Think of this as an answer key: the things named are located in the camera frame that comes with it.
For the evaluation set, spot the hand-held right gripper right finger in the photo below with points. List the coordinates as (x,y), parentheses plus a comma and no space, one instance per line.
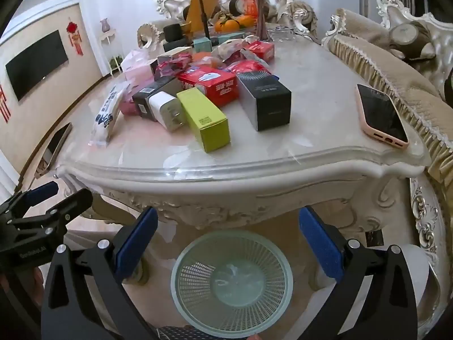
(320,244)

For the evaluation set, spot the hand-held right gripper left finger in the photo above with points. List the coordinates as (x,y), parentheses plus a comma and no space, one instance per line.
(136,246)

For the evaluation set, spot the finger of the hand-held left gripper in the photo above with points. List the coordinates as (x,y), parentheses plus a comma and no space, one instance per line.
(70,203)
(42,191)

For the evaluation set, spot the white blue printed plastic packet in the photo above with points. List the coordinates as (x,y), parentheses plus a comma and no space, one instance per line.
(104,113)

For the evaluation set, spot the light green mesh waste basket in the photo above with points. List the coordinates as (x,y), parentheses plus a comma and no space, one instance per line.
(231,290)

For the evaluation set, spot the yellow-green carton box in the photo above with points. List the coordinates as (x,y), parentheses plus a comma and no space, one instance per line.
(205,120)

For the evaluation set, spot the grey tablet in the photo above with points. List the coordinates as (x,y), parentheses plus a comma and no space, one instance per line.
(56,145)

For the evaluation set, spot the ornate cream coffee table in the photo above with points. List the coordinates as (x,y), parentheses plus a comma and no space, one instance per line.
(247,191)

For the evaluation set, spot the navy star-patterned cloth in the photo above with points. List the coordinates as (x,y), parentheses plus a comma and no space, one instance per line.
(173,333)

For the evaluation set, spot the pink plastic packet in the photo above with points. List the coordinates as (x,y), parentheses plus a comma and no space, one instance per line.
(127,106)

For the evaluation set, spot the white charger plug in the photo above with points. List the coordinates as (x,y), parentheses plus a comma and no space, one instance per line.
(164,109)

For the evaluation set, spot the dark grey carton box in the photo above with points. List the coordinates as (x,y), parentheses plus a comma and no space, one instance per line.
(148,94)

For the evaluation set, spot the smartphone in pink case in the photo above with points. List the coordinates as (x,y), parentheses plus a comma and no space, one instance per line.
(382,113)

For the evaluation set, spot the black square carton box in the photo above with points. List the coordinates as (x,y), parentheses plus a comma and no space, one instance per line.
(269,102)

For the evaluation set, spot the pink tissue pack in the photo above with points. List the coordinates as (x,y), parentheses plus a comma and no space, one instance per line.
(136,67)

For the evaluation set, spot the white side table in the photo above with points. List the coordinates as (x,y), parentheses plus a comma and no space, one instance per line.
(107,39)

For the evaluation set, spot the magenta crumpled wrapper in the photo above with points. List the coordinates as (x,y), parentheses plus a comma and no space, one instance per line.
(171,66)

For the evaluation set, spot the purple vase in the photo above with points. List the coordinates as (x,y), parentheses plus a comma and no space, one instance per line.
(105,25)

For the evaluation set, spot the flat red carton box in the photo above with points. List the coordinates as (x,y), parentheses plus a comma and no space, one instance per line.
(212,85)

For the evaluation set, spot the white carton box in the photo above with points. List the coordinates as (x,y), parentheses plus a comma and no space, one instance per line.
(173,54)

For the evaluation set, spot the red foil packet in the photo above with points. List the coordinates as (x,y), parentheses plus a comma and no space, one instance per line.
(247,66)

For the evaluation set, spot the beige fringed chair cover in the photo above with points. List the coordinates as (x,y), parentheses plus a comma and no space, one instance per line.
(371,53)

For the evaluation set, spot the black round container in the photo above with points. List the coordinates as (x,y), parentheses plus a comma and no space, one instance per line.
(175,32)

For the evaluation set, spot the small red carton box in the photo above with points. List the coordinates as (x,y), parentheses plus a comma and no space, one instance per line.
(263,50)

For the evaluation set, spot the teal carton box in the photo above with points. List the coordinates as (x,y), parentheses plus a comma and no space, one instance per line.
(202,45)

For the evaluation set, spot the white crumpled wrapper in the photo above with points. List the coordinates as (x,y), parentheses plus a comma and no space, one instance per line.
(230,47)

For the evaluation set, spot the dark brown cushion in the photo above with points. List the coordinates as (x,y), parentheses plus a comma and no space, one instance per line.
(412,39)

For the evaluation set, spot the glass vase with flowers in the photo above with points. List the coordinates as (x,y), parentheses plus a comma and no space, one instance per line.
(262,24)

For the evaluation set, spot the orange fruit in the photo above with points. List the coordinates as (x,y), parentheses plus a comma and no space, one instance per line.
(247,21)
(218,26)
(230,25)

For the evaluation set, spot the ornate cream armchair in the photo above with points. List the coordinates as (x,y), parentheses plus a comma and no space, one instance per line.
(439,46)

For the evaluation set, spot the black tripod stand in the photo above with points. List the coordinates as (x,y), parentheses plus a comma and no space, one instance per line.
(202,10)

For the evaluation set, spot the yellow paper bag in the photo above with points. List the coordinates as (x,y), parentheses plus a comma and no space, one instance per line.
(213,1)

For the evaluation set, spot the red wall decoration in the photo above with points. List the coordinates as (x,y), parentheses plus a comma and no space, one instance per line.
(3,104)

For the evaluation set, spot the black wall television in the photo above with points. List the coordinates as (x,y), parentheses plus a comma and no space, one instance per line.
(35,65)

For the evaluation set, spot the red knot wall ornament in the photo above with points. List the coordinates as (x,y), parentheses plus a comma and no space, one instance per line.
(72,28)

